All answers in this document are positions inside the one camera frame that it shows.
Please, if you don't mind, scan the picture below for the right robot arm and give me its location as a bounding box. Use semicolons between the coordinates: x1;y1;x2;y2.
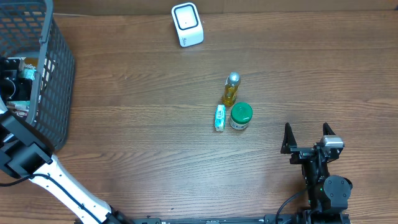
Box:
275;123;353;223

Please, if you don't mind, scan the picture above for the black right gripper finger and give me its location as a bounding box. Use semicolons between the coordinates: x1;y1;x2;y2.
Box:
323;123;335;136
280;123;297;154

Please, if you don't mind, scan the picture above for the grey plastic mesh basket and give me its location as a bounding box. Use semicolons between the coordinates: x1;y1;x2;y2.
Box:
1;0;75;150

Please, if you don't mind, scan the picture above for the brown snack packet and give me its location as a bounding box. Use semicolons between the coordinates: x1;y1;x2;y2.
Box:
21;57;39;70

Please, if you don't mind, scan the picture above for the teal tissue pack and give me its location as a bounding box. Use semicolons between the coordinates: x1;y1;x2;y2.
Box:
214;105;226;132

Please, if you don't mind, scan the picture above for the silver round ball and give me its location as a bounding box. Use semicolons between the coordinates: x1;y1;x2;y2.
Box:
222;72;241;107

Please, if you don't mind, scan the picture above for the teal white snack packet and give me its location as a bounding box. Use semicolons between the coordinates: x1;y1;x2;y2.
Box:
21;68;36;80

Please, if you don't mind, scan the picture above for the white barcode scanner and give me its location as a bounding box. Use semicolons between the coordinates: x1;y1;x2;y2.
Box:
171;2;204;47

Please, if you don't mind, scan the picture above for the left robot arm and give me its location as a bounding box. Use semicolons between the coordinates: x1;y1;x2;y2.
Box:
1;84;132;223

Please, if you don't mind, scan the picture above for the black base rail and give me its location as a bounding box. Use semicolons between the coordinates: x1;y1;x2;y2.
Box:
131;214;351;224

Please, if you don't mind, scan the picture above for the green lid white jar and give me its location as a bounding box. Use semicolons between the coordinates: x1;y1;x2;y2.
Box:
229;102;253;130

